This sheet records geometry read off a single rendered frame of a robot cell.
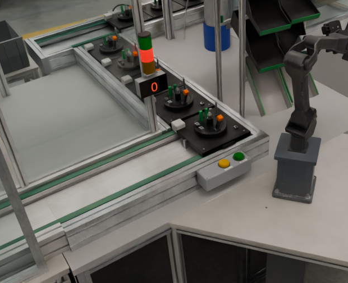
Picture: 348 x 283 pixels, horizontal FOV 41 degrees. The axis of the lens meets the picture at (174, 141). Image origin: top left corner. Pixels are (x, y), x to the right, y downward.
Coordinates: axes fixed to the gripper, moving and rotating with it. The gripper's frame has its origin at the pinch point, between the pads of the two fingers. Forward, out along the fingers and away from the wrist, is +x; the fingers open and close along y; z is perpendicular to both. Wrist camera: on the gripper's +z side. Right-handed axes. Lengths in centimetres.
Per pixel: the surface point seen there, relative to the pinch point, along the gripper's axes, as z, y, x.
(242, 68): -9.0, 23.6, 21.0
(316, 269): -129, -7, 23
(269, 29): 7.5, 18.0, 6.3
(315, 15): 7.9, -4.1, 8.8
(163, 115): -26, 56, 38
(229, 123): -30.5, 33.2, 19.3
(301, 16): 8.1, 0.2, 11.8
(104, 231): -47, 97, -5
